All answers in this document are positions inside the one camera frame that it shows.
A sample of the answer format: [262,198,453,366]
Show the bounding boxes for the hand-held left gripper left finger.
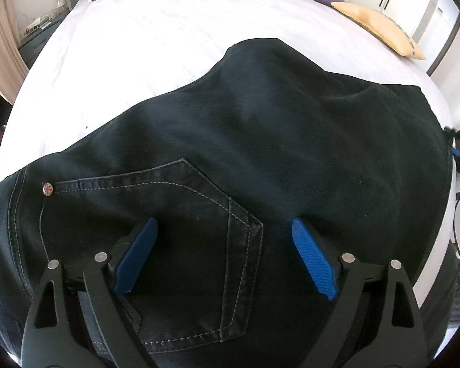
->
[20,217,159,368]

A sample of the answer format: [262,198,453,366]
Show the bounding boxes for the black denim pants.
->
[0,38,460,368]

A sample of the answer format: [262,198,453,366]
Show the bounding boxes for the beige curtain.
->
[0,0,30,106]

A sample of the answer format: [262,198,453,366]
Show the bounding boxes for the white bed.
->
[0,0,455,315]

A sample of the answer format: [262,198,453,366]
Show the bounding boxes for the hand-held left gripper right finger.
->
[291,218,427,368]

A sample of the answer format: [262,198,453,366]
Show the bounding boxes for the yellow pillow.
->
[331,2,427,60]

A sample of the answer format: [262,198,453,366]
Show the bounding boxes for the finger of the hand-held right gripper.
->
[445,126,460,162]

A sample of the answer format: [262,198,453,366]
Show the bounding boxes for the white wardrobe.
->
[310,0,460,85]

